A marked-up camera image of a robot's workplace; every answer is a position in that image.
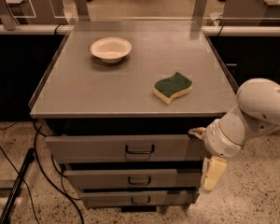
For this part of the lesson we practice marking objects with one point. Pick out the black floor bar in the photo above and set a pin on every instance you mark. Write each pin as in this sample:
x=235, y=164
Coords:
x=4, y=218

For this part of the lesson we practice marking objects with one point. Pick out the grey drawer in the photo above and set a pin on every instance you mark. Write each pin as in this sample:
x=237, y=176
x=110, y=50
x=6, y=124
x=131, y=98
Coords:
x=139, y=198
x=134, y=179
x=123, y=148

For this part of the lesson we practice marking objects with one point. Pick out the grey middle post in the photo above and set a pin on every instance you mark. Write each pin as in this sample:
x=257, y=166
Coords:
x=82, y=10

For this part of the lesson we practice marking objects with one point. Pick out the grey post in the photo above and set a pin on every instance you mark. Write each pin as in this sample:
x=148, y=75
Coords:
x=199, y=9
x=7, y=19
x=82, y=10

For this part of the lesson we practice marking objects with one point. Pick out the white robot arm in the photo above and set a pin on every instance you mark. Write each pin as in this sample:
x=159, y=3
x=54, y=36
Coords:
x=256, y=113

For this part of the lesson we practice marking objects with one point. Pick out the grey left post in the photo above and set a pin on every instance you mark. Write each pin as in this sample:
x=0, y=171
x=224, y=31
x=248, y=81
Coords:
x=7, y=19

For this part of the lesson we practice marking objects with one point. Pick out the grey background desk left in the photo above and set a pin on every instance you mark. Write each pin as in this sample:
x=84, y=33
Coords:
x=48, y=12

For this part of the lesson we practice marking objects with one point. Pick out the grey right post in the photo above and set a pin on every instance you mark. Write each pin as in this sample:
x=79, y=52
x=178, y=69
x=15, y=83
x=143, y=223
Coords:
x=199, y=9

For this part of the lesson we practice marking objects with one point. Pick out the green and yellow sponge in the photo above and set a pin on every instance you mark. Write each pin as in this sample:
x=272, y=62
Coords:
x=172, y=87

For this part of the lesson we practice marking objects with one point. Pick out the grey middle drawer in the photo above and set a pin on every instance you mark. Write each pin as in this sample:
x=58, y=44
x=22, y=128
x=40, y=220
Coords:
x=134, y=179

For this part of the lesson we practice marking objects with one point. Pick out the white round bowl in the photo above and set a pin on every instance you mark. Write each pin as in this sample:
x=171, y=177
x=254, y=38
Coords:
x=111, y=49

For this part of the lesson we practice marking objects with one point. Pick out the grey background desk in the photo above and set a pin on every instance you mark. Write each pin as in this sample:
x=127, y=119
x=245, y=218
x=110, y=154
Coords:
x=251, y=13
x=48, y=12

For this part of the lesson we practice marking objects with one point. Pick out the grey top drawer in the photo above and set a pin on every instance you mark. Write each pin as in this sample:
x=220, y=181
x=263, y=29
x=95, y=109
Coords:
x=123, y=148

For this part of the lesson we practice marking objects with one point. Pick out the grey metal drawer cabinet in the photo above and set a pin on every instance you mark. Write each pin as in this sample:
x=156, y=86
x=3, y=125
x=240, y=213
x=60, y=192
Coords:
x=83, y=96

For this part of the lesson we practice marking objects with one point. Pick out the grey bottom drawer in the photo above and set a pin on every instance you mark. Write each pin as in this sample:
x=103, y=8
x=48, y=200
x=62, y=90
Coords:
x=139, y=198

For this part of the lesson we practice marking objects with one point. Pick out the white horizontal rail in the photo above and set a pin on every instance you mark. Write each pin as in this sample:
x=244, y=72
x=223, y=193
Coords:
x=207, y=30

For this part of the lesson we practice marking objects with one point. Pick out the grey background desk right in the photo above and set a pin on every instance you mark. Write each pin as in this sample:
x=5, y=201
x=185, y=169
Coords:
x=251, y=13

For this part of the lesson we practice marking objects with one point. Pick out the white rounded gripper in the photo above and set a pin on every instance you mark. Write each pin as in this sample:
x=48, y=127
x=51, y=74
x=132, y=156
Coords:
x=216, y=138

